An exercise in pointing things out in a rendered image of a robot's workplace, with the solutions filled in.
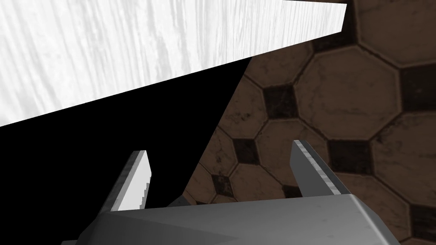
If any white wooden table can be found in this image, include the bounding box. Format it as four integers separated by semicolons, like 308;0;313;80
0;0;348;245

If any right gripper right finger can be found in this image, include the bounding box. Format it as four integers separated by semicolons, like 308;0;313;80
290;139;352;198

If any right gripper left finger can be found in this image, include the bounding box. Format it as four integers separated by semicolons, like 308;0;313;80
99;149;152;214

